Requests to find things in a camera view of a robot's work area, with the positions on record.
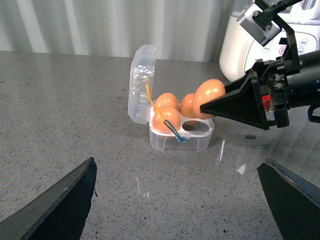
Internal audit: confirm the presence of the brown egg back left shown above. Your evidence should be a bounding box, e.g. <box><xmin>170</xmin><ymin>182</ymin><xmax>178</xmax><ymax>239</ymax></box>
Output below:
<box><xmin>155</xmin><ymin>92</ymin><xmax>179</xmax><ymax>110</ymax></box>

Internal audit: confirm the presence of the brown egg back right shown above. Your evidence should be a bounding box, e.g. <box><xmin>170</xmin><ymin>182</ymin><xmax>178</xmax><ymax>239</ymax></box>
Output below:
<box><xmin>179</xmin><ymin>92</ymin><xmax>197</xmax><ymax>119</ymax></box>

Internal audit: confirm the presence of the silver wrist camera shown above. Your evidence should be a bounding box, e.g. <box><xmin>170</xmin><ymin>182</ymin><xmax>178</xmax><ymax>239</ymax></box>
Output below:
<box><xmin>236</xmin><ymin>3</ymin><xmax>282</xmax><ymax>47</ymax></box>

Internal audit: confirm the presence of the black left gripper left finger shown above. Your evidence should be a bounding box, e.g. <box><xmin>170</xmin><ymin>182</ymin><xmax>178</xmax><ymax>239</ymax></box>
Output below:
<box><xmin>0</xmin><ymin>157</ymin><xmax>97</xmax><ymax>240</ymax></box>

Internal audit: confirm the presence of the white Joyoung soy milk maker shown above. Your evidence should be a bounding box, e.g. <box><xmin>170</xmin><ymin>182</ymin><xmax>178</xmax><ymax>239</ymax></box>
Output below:
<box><xmin>219</xmin><ymin>0</ymin><xmax>320</xmax><ymax>82</ymax></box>

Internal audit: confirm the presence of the brown egg front left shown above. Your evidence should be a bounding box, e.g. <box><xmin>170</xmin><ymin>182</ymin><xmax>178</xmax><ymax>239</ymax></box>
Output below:
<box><xmin>152</xmin><ymin>105</ymin><xmax>181</xmax><ymax>133</ymax></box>

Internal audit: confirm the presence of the brown egg carried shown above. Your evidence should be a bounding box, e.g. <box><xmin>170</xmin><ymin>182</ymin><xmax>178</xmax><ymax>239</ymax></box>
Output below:
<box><xmin>192</xmin><ymin>79</ymin><xmax>226</xmax><ymax>120</ymax></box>

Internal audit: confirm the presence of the yellow rubber band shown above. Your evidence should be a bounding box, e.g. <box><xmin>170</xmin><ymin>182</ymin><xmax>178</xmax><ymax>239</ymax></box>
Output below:
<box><xmin>143</xmin><ymin>76</ymin><xmax>165</xmax><ymax>121</ymax></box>

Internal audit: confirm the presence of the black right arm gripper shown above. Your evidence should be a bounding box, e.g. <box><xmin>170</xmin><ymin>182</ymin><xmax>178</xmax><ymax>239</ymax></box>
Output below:
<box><xmin>200</xmin><ymin>58</ymin><xmax>300</xmax><ymax>130</ymax></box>

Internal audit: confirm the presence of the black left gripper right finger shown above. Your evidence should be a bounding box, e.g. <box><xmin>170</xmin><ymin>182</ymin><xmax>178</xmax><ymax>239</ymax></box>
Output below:
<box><xmin>257</xmin><ymin>158</ymin><xmax>320</xmax><ymax>240</ymax></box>

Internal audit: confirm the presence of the clear plastic egg box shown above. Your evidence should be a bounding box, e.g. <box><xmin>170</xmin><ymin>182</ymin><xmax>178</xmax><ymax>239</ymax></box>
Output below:
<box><xmin>127</xmin><ymin>44</ymin><xmax>214</xmax><ymax>151</ymax></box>

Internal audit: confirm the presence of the brown egg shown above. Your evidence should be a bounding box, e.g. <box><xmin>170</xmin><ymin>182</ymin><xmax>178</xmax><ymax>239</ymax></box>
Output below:
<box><xmin>152</xmin><ymin>105</ymin><xmax>181</xmax><ymax>133</ymax></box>
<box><xmin>155</xmin><ymin>92</ymin><xmax>179</xmax><ymax>110</ymax></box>
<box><xmin>179</xmin><ymin>92</ymin><xmax>197</xmax><ymax>119</ymax></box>

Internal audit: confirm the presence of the blue rubber band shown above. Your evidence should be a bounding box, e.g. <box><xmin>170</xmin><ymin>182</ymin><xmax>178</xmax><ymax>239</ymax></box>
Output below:
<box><xmin>163</xmin><ymin>119</ymin><xmax>188</xmax><ymax>143</ymax></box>

